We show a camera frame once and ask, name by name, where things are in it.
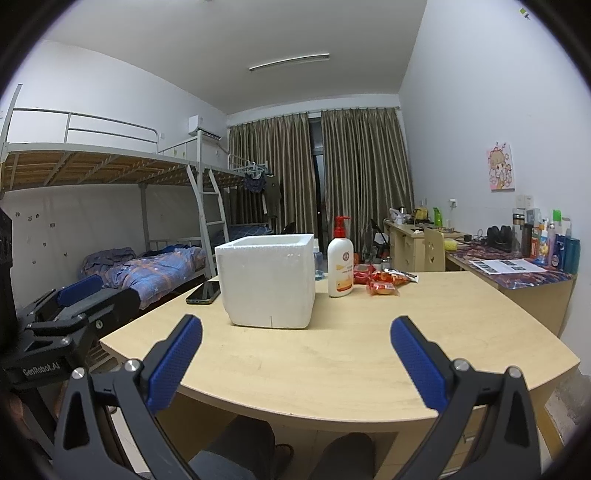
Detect printed paper sheet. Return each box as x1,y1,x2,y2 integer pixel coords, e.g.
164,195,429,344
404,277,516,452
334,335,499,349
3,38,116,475
468,258,548,275

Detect person's left leg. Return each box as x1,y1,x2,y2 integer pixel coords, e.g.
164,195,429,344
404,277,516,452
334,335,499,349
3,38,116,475
189,415,278,480

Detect white air conditioner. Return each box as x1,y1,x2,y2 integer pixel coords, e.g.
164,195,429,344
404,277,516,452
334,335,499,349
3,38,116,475
188,115,221,140

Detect black smartphone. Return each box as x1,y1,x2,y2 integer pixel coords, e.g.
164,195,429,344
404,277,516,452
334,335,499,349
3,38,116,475
186,281,221,304

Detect wooden chair with heart cutouts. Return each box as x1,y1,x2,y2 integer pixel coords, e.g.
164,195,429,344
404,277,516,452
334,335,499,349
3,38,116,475
424,227,447,272

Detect white lotion pump bottle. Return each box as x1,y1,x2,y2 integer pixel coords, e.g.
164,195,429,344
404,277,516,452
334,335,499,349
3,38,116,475
327,216,355,298

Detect black headphones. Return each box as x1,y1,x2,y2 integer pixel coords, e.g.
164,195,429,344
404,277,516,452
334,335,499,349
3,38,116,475
486,225,513,252

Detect person's leg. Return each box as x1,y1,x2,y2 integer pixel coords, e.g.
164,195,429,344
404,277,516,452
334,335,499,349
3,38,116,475
318,433,375,480
189,415,278,480

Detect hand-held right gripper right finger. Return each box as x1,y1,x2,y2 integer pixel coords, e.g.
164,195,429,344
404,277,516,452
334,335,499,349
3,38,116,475
390,316,542,480

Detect white foam box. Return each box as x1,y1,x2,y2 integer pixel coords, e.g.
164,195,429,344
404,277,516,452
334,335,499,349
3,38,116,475
215,233,317,329

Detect pink cartoon wall poster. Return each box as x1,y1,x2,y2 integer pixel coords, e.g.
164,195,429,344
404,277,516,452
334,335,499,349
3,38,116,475
486,142,516,191

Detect light wooden desk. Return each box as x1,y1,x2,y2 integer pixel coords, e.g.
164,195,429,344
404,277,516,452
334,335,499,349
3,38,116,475
383,219,462,272

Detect ceiling tube light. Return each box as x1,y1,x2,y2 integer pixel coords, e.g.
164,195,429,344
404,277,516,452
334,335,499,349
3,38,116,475
249,54,330,72

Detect blue patterned blanket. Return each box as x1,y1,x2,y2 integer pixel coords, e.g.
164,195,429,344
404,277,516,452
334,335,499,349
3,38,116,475
83,246,206,310

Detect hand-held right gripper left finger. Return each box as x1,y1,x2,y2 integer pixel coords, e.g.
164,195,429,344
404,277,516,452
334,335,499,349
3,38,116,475
52,314,204,480

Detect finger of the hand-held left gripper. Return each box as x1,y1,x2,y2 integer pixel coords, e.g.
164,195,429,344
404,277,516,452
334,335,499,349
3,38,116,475
25,287,141,354
18,274,106,324

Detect blue plaid mattress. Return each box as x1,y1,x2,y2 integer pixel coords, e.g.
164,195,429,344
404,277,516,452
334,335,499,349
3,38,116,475
228,223,271,241

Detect brown curtain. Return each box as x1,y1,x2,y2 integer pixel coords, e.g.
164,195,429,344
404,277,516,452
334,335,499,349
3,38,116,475
321,107,414,268
228,112,319,236

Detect hanging dark green garment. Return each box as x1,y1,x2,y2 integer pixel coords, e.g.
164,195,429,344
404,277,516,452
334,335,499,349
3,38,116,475
264,178,282,217

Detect person's right leg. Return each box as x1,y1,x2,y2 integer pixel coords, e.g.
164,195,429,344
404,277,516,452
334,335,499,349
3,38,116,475
318,433,375,480

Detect desk with patterned cloth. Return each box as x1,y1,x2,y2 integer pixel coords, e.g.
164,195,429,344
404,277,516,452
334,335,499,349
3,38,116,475
445,240,578,337

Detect row of toiletry bottles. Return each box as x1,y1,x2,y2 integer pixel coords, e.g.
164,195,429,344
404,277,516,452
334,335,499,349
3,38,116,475
512,208,581,275

